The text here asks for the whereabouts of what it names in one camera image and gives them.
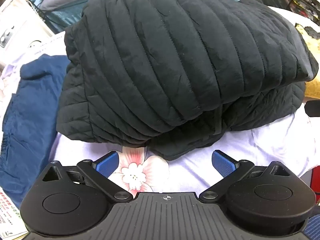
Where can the teal bed sheet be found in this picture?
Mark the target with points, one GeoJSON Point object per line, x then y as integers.
{"type": "Point", "coordinates": [65, 17]}

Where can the navy blue garment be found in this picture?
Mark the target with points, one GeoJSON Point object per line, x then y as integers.
{"type": "Point", "coordinates": [27, 120]}

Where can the black quilted jacket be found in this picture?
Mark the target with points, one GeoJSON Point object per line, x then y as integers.
{"type": "Point", "coordinates": [175, 75]}

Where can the printed paper leaflet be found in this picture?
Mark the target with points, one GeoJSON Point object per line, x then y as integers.
{"type": "Point", "coordinates": [10, 212]}

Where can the white machine with knobs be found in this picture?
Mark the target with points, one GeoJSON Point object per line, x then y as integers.
{"type": "Point", "coordinates": [17, 22]}

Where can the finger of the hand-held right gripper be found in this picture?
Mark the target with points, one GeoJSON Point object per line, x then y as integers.
{"type": "Point", "coordinates": [313, 108]}

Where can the golden yellow cloth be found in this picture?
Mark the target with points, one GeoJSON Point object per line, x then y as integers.
{"type": "Point", "coordinates": [311, 62]}

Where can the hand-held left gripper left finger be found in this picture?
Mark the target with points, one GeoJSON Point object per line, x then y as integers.
{"type": "Point", "coordinates": [108, 163]}

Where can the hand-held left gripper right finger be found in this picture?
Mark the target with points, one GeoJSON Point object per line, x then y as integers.
{"type": "Point", "coordinates": [221, 163]}

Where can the lavender floral bed sheet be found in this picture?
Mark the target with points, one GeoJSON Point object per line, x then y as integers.
{"type": "Point", "coordinates": [262, 140]}

